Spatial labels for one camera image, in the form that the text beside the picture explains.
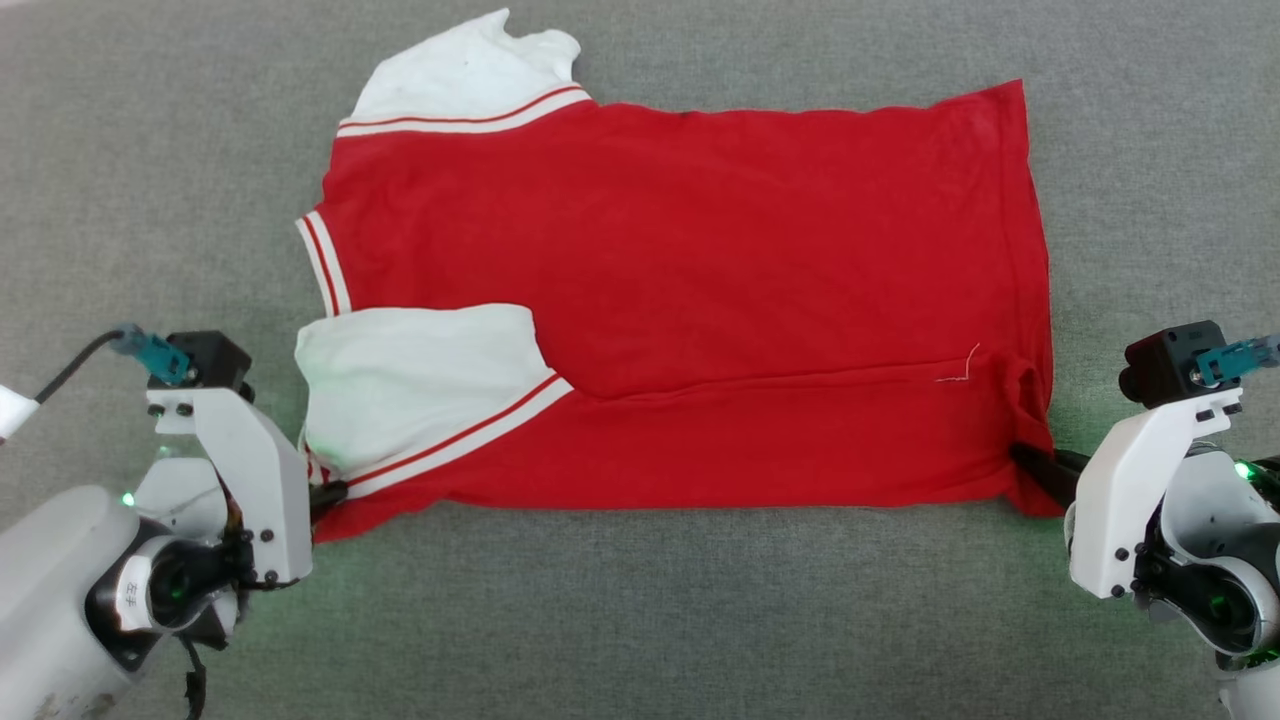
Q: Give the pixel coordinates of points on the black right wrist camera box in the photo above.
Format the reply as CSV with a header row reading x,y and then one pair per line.
x,y
1160,360

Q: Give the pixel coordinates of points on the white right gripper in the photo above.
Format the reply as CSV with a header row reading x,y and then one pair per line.
x,y
1120,510

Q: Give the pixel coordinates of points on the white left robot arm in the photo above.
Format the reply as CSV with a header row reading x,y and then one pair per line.
x,y
60,580

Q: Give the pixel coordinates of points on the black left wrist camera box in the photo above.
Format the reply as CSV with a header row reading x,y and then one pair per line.
x,y
215,358

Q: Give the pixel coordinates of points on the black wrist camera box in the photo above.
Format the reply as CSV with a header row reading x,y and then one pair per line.
x,y
1160,360
215,358

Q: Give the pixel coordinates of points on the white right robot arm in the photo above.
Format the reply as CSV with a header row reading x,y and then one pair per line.
x,y
1230,560

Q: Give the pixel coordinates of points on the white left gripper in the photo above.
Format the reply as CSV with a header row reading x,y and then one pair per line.
x,y
265,490

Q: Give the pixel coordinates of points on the red and white basketball jersey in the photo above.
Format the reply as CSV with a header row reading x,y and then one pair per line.
x,y
700,260

